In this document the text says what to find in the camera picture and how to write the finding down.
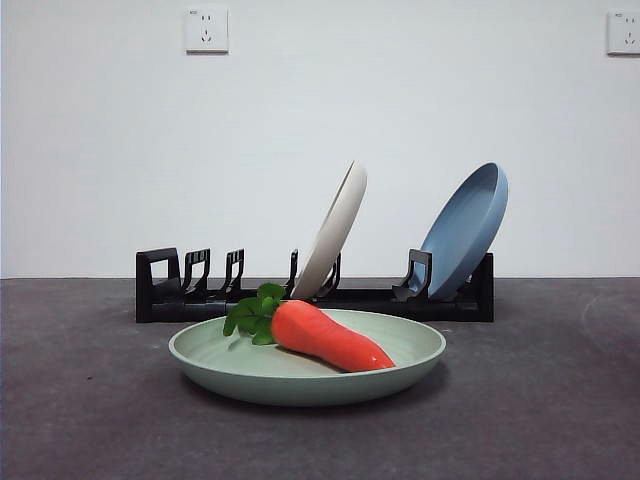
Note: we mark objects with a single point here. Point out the orange carrot with green leaves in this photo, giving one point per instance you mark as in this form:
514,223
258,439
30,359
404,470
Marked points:
325,335

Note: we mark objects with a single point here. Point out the green plate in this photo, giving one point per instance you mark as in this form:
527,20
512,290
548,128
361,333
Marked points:
300,385

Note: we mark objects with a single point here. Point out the beige plate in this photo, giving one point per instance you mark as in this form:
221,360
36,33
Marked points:
332,230

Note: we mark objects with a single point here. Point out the blue plate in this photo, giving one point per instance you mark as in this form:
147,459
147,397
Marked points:
462,230

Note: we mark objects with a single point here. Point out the black plate rack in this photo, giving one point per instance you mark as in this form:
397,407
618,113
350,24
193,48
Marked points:
165,305

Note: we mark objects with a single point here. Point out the white wall socket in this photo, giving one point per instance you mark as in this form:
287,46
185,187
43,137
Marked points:
624,33
207,30

